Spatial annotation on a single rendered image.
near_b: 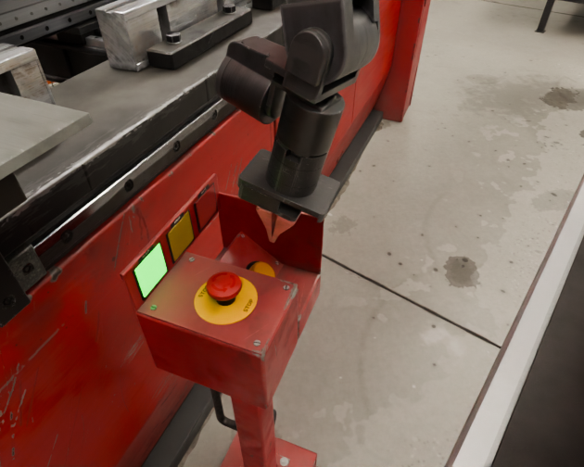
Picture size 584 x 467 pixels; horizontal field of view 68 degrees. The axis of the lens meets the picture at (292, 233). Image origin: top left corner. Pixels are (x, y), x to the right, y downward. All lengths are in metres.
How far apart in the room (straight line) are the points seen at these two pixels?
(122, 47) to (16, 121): 0.44
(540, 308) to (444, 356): 1.28
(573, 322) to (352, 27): 0.27
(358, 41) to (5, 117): 0.30
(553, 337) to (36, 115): 0.40
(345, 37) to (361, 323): 1.19
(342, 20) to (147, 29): 0.55
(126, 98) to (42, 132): 0.36
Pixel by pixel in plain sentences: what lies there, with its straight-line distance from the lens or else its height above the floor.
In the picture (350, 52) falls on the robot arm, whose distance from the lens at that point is 0.38.
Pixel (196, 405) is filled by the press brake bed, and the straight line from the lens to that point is 1.28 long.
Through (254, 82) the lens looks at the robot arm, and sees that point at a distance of 0.44.
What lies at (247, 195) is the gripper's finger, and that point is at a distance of 0.48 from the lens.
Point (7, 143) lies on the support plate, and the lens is 0.40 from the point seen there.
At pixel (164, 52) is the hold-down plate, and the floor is 0.90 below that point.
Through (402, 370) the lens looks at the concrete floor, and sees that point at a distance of 1.40.
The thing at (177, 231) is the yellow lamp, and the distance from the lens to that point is 0.54.
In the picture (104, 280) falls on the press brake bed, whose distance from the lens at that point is 0.70.
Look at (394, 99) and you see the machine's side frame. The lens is 2.56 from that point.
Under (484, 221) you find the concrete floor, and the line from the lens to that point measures 1.98.
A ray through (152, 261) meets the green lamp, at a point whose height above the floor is 0.82.
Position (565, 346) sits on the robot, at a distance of 0.18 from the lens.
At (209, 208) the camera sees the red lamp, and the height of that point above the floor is 0.80.
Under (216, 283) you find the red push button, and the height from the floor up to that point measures 0.81.
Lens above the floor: 1.17
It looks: 42 degrees down
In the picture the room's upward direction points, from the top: straight up
